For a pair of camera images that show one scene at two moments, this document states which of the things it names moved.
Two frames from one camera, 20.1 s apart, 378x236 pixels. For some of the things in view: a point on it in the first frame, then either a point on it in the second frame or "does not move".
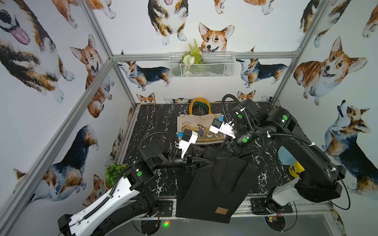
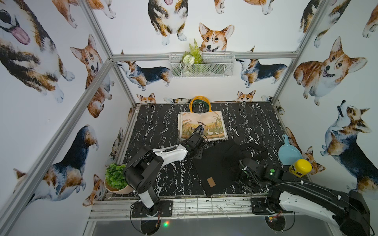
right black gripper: [232, 149] → [241, 174]
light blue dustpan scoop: [285, 158] does not move
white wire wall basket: [215, 65] does not move
